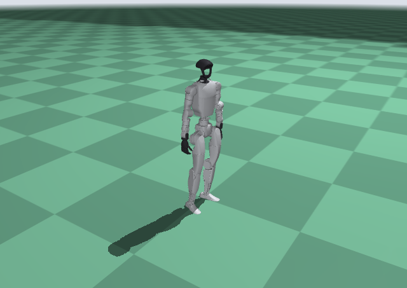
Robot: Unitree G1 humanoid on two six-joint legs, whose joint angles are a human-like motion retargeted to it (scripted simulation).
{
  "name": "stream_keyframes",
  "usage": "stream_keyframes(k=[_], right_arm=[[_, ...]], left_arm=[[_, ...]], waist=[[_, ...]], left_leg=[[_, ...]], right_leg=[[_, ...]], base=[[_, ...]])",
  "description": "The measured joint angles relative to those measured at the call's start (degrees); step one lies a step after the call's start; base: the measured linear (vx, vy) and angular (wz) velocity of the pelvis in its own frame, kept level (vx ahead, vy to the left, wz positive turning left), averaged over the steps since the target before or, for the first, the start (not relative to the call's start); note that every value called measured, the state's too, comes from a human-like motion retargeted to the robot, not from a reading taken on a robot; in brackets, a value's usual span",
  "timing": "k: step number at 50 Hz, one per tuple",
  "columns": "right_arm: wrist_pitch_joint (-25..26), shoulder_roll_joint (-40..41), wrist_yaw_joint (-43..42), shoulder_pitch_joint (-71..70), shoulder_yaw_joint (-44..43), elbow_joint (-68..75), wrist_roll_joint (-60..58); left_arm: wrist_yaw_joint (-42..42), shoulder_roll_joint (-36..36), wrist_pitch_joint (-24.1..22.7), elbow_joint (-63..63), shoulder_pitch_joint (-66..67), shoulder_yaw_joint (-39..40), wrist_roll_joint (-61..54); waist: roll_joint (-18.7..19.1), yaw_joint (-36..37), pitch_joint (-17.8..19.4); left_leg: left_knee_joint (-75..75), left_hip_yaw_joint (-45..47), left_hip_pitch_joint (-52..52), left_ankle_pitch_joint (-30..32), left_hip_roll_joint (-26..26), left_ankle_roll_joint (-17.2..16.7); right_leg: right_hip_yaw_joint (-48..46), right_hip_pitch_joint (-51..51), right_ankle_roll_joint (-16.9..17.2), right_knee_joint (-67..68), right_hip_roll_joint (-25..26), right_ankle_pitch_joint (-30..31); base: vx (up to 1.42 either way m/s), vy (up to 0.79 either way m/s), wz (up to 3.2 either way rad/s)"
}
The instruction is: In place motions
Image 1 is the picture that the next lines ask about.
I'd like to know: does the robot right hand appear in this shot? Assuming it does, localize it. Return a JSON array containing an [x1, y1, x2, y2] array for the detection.
[[181, 133, 192, 154]]

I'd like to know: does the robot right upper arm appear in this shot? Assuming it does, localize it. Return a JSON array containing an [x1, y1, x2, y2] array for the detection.
[[184, 85, 198, 117]]

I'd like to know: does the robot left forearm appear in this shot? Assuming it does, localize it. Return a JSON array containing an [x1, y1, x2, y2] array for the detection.
[[215, 108, 223, 127]]

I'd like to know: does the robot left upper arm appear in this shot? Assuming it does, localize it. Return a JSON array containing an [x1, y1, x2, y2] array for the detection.
[[214, 81, 224, 110]]

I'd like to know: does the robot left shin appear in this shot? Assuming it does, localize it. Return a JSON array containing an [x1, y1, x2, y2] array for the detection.
[[203, 164, 216, 195]]

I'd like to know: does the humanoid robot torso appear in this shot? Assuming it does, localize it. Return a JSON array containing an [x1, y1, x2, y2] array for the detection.
[[191, 78, 216, 138]]

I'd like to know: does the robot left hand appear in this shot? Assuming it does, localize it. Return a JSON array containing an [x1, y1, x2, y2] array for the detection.
[[216, 123, 223, 139]]

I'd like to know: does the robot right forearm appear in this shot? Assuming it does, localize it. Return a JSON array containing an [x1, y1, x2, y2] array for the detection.
[[181, 109, 190, 138]]

